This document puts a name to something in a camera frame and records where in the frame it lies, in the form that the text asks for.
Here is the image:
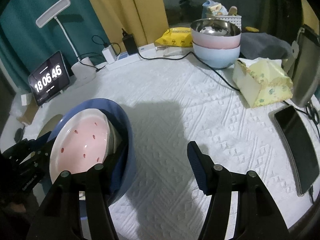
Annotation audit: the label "white desk lamp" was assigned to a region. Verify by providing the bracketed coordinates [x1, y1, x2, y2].
[35, 0, 98, 86]

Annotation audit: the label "beige plate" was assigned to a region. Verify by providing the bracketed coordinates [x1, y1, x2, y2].
[37, 114, 63, 139]

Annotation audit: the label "white power strip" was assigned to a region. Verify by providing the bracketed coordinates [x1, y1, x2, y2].
[106, 43, 157, 70]

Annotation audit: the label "black round puck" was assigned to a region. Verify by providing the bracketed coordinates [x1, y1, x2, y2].
[14, 127, 24, 143]

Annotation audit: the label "teal curtain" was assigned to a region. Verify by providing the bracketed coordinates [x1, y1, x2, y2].
[1, 0, 109, 89]

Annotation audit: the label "yellow tissue pack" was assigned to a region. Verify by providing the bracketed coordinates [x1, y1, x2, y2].
[232, 57, 293, 108]

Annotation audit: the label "small white box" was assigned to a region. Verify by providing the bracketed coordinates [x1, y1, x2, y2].
[21, 93, 33, 106]

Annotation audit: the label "yellow curtain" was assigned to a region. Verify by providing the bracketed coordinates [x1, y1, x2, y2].
[89, 0, 169, 51]

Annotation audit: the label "yellow lid jar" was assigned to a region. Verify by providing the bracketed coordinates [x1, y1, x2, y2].
[245, 26, 260, 33]

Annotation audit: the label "black power cable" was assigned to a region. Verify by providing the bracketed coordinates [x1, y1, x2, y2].
[135, 47, 241, 92]

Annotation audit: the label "black smartphone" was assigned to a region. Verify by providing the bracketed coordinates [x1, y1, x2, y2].
[270, 105, 319, 196]

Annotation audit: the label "pink speckled bowl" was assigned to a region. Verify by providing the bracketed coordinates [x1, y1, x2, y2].
[49, 108, 114, 182]

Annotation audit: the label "cream yellow bowl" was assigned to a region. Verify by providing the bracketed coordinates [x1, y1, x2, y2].
[104, 121, 122, 158]

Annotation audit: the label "yellow wet wipes pack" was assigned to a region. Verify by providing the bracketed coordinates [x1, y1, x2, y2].
[155, 27, 193, 47]

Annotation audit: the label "cardboard box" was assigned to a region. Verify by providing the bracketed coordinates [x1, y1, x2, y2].
[17, 99, 39, 125]

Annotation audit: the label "black scissors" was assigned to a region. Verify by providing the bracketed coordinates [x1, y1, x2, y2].
[305, 101, 319, 125]

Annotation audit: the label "light blue bowl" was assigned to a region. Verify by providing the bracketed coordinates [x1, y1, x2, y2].
[193, 43, 240, 69]

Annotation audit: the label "blue snack bag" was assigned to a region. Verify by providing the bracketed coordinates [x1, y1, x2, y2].
[202, 0, 228, 18]

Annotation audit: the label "grey folded cloth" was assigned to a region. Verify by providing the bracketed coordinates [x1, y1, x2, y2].
[240, 33, 292, 60]

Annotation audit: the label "tablet showing clock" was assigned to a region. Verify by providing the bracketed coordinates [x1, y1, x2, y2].
[28, 51, 70, 107]

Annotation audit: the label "pink steel-lined bowl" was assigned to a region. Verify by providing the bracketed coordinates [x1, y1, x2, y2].
[190, 18, 241, 49]

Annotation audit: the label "white plastic basket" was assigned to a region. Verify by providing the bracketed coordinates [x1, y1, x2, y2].
[206, 13, 242, 29]

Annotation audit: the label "large blue bowl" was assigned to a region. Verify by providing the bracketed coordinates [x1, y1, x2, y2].
[46, 97, 137, 207]

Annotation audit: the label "black charger adapter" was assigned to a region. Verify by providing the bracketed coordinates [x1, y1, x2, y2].
[122, 28, 138, 55]

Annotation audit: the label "white charger plug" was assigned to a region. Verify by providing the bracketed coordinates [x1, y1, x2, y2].
[102, 45, 117, 64]

